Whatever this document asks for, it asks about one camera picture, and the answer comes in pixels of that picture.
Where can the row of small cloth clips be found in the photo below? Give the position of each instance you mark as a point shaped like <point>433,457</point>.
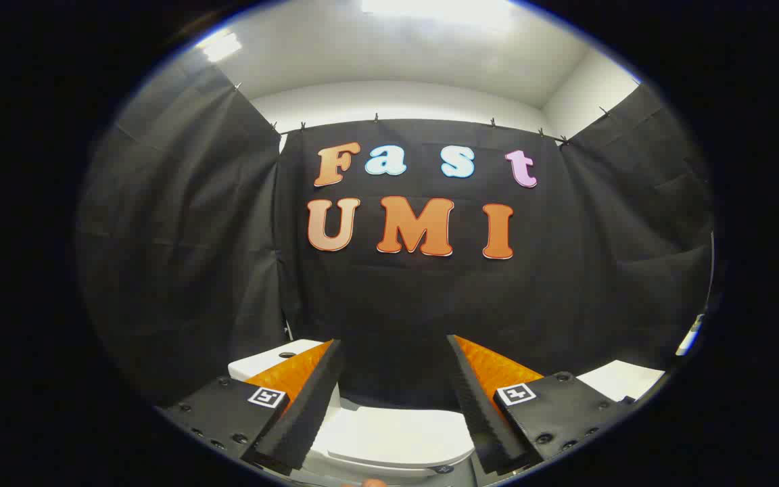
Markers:
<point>376,118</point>

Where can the white toilet tank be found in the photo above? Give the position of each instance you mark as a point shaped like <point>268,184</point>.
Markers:
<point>261,362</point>

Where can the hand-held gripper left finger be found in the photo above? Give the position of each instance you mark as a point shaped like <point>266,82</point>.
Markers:
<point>308,412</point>

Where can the white plastic object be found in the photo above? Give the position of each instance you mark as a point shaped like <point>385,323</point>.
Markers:
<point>690,335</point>

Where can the white cabinet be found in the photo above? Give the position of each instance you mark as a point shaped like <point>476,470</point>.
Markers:
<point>619,380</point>

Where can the small ceiling light panel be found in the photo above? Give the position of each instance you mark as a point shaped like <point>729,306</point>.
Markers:
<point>220,46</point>

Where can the black backdrop cloth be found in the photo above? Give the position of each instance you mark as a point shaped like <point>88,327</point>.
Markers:
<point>396,304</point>

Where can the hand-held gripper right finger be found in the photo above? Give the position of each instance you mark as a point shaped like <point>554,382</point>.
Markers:
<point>481,419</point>

